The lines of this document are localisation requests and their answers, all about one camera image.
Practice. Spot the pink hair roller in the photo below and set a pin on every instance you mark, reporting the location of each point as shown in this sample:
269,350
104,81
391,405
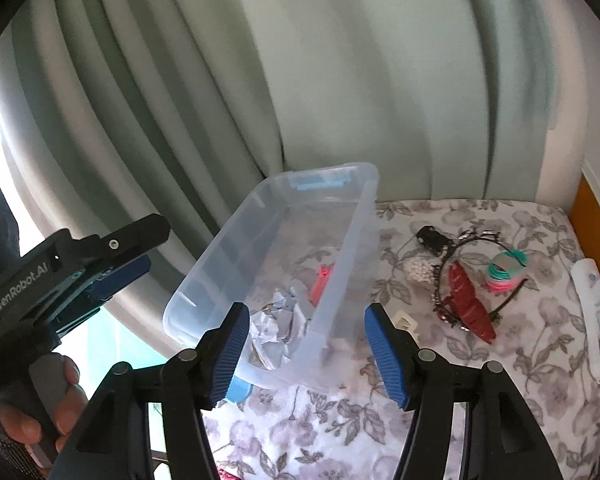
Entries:
322,282

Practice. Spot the white paper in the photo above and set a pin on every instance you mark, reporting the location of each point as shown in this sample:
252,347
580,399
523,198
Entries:
280,310

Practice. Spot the red hair claw clip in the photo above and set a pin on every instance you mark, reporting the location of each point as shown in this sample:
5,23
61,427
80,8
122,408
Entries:
467,300

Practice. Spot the clear plastic storage container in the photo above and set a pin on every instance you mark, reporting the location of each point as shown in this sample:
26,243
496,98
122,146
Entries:
290,220

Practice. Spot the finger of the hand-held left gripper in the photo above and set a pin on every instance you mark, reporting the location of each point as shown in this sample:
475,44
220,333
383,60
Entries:
130,235
122,275

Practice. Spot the black toy car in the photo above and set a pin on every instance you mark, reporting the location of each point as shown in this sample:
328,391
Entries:
430,238

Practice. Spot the brown wooden furniture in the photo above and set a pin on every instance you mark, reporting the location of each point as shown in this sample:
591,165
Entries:
592,220

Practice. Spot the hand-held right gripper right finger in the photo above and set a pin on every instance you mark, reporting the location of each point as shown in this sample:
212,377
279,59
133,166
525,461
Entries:
385,355

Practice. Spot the black ornamented headband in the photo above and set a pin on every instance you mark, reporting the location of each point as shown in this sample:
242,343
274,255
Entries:
475,236

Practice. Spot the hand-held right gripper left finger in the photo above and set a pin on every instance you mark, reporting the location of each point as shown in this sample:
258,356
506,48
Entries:
230,355

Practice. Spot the white power strip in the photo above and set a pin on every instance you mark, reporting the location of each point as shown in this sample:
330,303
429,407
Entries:
587,310

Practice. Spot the pale green curtain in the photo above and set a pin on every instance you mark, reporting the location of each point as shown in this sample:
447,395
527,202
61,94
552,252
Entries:
330,60

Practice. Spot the small white plastic piece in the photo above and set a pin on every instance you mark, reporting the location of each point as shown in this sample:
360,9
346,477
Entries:
404,322

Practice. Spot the grey floral blanket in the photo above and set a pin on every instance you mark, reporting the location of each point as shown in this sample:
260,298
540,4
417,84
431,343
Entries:
530,310

